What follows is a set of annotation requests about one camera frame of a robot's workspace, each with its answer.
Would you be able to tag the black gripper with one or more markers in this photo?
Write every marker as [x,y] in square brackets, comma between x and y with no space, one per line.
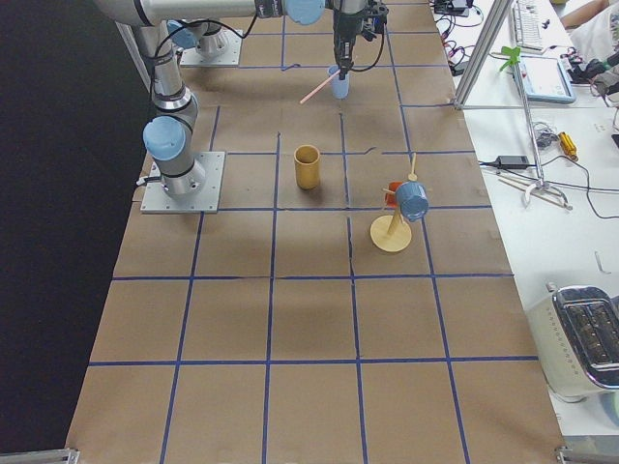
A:
[345,28]

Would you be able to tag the pink chopstick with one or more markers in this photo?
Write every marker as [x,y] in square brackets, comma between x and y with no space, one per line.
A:
[324,84]

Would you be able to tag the light blue plastic cup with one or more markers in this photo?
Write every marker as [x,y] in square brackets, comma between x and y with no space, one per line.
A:
[339,85]

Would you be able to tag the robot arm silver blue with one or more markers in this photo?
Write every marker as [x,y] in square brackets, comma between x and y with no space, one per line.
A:
[186,33]
[160,29]

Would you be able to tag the bamboo cylinder holder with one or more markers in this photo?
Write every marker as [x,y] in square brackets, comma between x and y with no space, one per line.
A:
[307,167]

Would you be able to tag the orange mug on tree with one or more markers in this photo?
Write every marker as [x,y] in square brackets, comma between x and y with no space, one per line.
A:
[390,194]

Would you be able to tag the blue mug on tree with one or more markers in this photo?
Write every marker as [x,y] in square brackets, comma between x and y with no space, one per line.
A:
[412,200]

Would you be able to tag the wooden mug tree stand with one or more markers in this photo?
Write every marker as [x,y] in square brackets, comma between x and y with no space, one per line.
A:
[392,233]

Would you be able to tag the black power adapter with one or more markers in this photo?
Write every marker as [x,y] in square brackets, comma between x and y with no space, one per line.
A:
[513,162]

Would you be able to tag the white keyboard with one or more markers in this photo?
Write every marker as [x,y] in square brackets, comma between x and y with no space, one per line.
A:
[526,26]

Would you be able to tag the blue framed tablet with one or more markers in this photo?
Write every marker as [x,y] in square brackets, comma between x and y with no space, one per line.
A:
[545,80]

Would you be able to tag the green clamp stand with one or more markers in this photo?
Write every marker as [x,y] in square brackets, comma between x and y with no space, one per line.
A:
[513,61]

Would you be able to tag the yellow screwdriver tool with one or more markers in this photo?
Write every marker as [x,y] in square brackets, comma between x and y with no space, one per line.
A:
[568,146]

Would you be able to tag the brown paper table mat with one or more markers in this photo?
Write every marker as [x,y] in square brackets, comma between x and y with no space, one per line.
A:
[275,330]

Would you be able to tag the wooden chopstick on desk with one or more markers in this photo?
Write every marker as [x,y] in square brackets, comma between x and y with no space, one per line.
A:
[549,194]

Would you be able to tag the allen key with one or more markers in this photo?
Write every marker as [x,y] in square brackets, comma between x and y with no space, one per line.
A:
[599,262]

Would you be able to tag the silver toaster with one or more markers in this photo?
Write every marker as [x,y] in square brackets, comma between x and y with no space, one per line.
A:
[575,330]

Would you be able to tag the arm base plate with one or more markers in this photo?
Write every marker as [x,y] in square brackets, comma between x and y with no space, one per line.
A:
[197,191]
[219,50]

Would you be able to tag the aluminium frame post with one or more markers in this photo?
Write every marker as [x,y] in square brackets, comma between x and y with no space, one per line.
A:
[493,23]

